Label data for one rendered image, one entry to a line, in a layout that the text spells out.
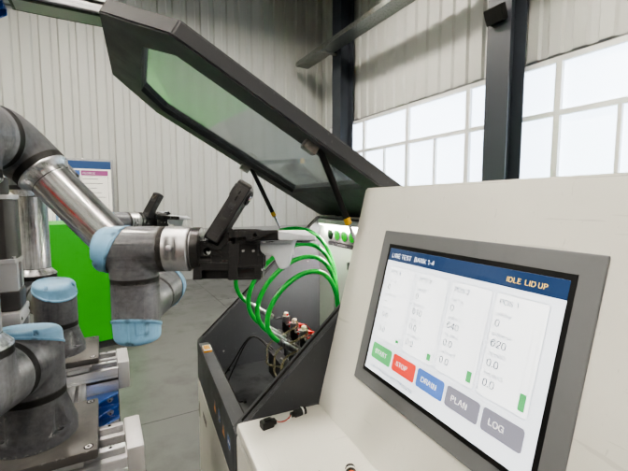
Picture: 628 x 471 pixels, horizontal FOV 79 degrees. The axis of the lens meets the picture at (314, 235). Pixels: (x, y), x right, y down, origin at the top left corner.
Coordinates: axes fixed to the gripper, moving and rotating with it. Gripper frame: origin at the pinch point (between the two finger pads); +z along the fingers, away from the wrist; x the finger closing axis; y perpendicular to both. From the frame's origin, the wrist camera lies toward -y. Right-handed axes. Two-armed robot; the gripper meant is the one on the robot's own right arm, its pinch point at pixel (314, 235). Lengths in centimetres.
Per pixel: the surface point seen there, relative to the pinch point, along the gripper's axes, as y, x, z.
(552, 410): 23.5, 16.4, 29.6
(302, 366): 32.3, -35.5, -1.0
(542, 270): 5.7, 12.5, 31.6
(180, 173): -152, -668, -212
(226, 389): 44, -54, -23
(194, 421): 119, -208, -70
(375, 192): -12.6, -31.1, 17.8
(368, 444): 43.2, -16.6, 12.3
